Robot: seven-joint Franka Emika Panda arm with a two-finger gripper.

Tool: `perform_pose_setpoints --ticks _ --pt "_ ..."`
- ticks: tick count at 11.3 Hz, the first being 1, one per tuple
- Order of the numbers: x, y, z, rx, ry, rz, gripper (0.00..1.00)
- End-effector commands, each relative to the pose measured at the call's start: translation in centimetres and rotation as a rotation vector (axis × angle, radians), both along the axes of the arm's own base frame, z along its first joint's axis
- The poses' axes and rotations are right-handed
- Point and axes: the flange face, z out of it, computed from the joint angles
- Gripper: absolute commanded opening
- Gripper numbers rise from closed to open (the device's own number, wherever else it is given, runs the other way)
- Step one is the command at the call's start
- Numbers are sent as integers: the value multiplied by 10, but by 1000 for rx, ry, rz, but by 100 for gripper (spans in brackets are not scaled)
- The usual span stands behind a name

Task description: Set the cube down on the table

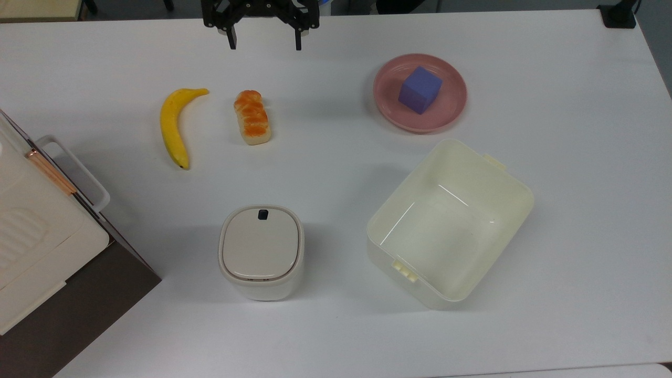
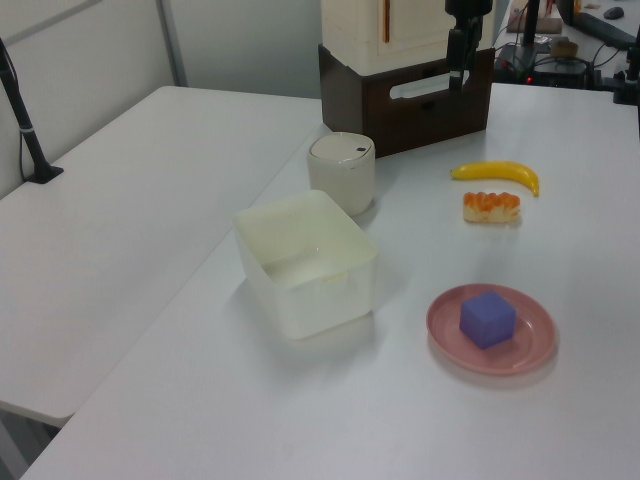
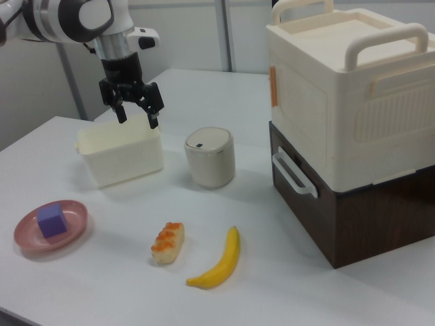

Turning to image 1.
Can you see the cream plastic storage box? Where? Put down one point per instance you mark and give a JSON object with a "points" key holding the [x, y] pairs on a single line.
{"points": [[449, 226]]}

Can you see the white lidded bin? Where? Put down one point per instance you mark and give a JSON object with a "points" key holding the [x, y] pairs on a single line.
{"points": [[261, 250]]}

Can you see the black table clamp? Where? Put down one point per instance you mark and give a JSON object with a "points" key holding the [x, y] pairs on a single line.
{"points": [[618, 14]]}

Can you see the glazed bread loaf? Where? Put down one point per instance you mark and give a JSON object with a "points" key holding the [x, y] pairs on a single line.
{"points": [[252, 117]]}

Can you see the yellow banana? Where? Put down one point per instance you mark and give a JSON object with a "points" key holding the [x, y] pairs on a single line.
{"points": [[172, 127]]}

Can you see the pink round plate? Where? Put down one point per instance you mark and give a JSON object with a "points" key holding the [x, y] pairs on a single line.
{"points": [[450, 100]]}

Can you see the white toaster oven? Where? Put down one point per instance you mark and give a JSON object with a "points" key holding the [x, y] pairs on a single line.
{"points": [[37, 236], [79, 320]]}

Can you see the wooden desk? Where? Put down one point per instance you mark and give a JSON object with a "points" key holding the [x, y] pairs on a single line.
{"points": [[37, 9]]}

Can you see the purple cube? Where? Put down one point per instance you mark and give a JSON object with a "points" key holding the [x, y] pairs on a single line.
{"points": [[419, 90]]}

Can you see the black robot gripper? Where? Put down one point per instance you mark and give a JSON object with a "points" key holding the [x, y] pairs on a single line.
{"points": [[261, 9]]}

